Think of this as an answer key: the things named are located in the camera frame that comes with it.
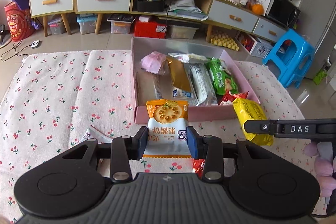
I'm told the lotus root biscuit packet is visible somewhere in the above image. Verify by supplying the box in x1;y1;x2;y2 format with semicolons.
143;99;191;158

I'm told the yellow snack packet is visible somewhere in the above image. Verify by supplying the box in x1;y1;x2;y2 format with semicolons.
232;98;273;146

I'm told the red snack packet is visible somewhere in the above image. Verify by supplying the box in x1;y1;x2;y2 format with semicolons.
219;91;248;106

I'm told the white long snack packet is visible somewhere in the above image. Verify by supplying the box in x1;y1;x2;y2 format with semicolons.
190;64;218;106

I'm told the green chips packet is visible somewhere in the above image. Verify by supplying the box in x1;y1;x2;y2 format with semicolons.
206;57;239;96

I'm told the pink snack packet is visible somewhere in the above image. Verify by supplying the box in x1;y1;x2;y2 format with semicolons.
140;51;167;75

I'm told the orange fruit snack packet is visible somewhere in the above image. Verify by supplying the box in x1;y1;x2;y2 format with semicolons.
79;126;112;144

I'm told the white pocket bread packet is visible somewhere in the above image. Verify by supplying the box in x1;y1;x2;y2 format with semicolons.
153;75;198;106

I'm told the gold snack packet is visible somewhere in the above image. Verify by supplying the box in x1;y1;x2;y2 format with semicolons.
167;56;191;92

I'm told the pink cardboard box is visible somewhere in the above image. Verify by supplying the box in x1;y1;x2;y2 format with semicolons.
131;37;259;124

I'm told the blue plastic stool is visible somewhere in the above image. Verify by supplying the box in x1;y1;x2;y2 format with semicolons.
262;29;315;88

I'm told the cherry print table cloth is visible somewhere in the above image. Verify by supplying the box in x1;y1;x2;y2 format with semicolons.
1;50;316;223

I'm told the yellow egg tray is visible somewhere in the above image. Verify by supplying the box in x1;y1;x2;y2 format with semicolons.
210;31;239;51

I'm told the red gift box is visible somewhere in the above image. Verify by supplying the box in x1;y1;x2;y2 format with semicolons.
134;20;167;39

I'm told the black microwave oven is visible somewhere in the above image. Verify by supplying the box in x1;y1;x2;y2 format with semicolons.
265;0;301;28

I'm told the orange fruit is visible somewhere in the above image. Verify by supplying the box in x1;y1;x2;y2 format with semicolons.
251;3;264;15

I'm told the red round drum box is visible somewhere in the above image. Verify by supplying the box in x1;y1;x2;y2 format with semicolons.
5;2;35;42

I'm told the wooden tv cabinet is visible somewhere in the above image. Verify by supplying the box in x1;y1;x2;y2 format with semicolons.
29;0;285;42

